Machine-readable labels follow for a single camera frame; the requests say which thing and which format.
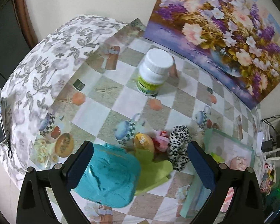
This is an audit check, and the leopard print scrunchie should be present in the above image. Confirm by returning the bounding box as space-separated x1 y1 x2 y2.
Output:
167 125 192 172

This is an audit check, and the pink red hair tie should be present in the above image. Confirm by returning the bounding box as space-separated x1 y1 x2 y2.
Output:
151 129 170 154

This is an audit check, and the teal rimmed storage box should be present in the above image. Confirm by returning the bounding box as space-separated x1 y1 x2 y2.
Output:
180 128 254 218

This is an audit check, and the teal plastic case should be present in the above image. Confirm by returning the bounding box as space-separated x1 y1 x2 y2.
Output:
74 144 141 208

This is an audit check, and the lime green cloth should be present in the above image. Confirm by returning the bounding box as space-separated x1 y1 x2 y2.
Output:
134 149 173 196

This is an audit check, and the colourful toy pile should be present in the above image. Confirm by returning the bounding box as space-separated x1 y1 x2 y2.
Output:
260 158 279 195

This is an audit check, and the black power adapter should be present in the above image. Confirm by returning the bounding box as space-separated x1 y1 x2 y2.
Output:
261 138 273 152

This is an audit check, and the yellow lidded cup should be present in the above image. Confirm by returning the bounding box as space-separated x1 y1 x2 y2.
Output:
133 133 155 153

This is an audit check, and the grey floral tablecloth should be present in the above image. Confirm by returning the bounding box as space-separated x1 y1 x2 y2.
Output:
0 15 126 188

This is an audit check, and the checkered patterned table mat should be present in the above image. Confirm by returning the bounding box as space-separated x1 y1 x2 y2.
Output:
30 22 260 169

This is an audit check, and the white supplement bottle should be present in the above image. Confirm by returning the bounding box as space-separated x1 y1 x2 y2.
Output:
136 49 174 96

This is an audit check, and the floral canvas painting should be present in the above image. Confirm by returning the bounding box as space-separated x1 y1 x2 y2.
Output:
144 0 280 108

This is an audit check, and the black cable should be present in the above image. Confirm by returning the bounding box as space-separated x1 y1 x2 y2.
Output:
260 114 280 131

